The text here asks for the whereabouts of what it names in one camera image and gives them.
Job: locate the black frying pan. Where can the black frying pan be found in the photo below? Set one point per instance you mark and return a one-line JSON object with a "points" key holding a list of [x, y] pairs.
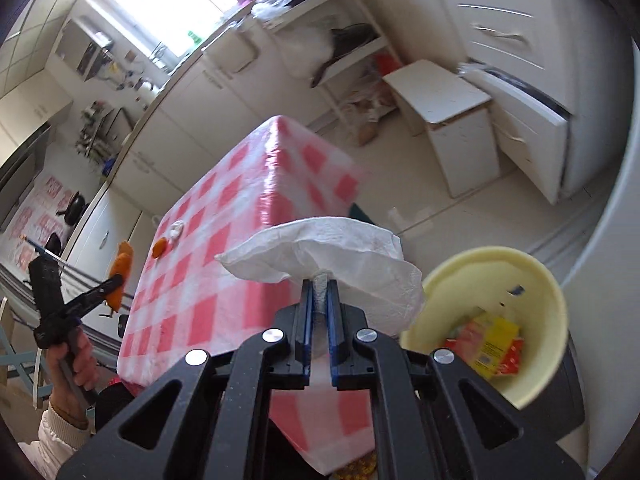
{"points": [[350, 40]]}

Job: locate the person's left hand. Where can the person's left hand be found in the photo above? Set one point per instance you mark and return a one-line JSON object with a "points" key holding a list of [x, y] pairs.
{"points": [[75, 360]]}

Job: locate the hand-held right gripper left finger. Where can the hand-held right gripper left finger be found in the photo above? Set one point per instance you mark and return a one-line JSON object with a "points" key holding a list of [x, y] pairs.
{"points": [[309, 320]]}

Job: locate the white low stool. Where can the white low stool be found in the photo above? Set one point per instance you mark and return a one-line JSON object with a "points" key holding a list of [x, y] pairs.
{"points": [[440, 95]]}

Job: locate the white storage trolley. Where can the white storage trolley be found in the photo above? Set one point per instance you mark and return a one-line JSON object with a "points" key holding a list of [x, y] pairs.
{"points": [[310, 5]]}

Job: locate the green detergent bottle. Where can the green detergent bottle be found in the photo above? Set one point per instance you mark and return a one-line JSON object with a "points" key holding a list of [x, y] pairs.
{"points": [[193, 36]]}

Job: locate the white wall cabinets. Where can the white wall cabinets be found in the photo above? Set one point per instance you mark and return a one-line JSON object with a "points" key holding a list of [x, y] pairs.
{"points": [[35, 105]]}

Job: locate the large white plastic bag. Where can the large white plastic bag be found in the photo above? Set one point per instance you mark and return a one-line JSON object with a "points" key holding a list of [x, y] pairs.
{"points": [[307, 45]]}

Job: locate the black range hood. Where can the black range hood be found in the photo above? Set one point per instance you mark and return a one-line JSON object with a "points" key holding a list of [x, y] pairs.
{"points": [[20, 170]]}

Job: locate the white kitchen base cabinets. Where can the white kitchen base cabinets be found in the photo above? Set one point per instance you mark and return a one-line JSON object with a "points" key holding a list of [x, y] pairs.
{"points": [[215, 105]]}

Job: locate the wall utensil rack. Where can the wall utensil rack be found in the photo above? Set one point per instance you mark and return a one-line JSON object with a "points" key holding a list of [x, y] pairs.
{"points": [[92, 130]]}

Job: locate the red foil wrapper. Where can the red foil wrapper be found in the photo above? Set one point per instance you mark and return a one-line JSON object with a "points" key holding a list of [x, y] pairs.
{"points": [[511, 360]]}

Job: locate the large white paper napkin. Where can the large white paper napkin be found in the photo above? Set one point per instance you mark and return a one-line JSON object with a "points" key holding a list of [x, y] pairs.
{"points": [[325, 250]]}

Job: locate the yellow snack packet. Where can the yellow snack packet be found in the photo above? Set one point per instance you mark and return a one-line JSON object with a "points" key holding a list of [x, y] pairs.
{"points": [[492, 345]]}

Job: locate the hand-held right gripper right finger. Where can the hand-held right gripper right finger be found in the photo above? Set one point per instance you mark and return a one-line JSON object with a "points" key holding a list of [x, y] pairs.
{"points": [[334, 330]]}

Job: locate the white hanging door bin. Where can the white hanging door bin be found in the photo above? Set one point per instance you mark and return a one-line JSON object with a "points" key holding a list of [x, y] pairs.
{"points": [[232, 52]]}

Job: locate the clear plastic food bags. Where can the clear plastic food bags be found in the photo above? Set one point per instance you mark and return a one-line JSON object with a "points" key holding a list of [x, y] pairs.
{"points": [[367, 120]]}

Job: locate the black clay pot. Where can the black clay pot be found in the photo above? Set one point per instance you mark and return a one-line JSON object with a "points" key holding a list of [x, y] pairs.
{"points": [[75, 207]]}

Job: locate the kitchen window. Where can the kitchen window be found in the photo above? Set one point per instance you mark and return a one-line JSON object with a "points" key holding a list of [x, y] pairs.
{"points": [[165, 5]]}

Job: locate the red plastic bag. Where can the red plastic bag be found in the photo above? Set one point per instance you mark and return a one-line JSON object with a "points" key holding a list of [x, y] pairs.
{"points": [[387, 64]]}

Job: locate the chrome kitchen faucet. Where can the chrome kitchen faucet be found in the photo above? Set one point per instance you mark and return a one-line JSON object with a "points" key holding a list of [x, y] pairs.
{"points": [[160, 52]]}

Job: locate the red wall stickers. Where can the red wall stickers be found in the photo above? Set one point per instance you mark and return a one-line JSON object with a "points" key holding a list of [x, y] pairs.
{"points": [[40, 210]]}

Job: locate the red white snack wrapper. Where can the red white snack wrapper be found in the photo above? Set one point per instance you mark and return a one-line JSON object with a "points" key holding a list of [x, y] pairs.
{"points": [[467, 334]]}

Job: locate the pale yellow waste bin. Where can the pale yellow waste bin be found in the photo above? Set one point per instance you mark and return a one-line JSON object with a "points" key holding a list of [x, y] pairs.
{"points": [[500, 270]]}

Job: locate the white thermos jug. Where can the white thermos jug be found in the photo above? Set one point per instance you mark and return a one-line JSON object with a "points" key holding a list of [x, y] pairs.
{"points": [[145, 87]]}

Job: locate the orange carrot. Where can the orange carrot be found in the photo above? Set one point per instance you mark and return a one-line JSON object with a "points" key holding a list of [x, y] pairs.
{"points": [[121, 270]]}

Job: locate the yellow floral slipper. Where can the yellow floral slipper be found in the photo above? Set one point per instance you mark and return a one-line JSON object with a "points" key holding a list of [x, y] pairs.
{"points": [[357, 467]]}

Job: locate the small orange peel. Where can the small orange peel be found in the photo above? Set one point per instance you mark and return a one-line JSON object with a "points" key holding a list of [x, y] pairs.
{"points": [[160, 247]]}

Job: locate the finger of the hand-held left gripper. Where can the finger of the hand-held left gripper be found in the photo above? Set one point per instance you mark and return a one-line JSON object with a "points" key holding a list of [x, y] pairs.
{"points": [[95, 296]]}

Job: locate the white gas water heater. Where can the white gas water heater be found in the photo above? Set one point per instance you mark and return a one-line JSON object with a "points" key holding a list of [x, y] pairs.
{"points": [[75, 42]]}

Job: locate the small white tissue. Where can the small white tissue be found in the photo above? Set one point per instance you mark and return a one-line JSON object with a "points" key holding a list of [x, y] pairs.
{"points": [[175, 231]]}

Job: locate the red checked tablecloth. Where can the red checked tablecloth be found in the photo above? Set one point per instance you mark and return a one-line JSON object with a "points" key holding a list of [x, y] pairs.
{"points": [[210, 270]]}

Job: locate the person's left forearm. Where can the person's left forearm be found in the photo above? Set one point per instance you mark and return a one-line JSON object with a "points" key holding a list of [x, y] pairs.
{"points": [[50, 445]]}

